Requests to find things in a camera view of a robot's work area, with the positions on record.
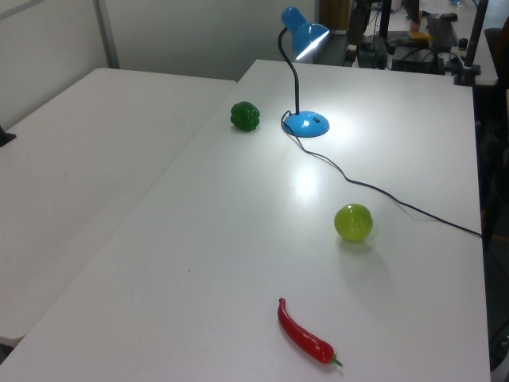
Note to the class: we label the blue desk lamp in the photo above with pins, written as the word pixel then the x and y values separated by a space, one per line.
pixel 306 123

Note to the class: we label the dark green bell pepper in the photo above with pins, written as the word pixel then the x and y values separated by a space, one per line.
pixel 245 116

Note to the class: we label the dark background machine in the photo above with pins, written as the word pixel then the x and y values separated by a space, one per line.
pixel 354 32

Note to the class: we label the red chili pepper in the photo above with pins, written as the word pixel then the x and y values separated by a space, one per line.
pixel 302 338

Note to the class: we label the yellow background object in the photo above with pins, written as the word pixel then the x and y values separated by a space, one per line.
pixel 420 35

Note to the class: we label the light green apple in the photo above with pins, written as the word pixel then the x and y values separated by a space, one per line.
pixel 353 223

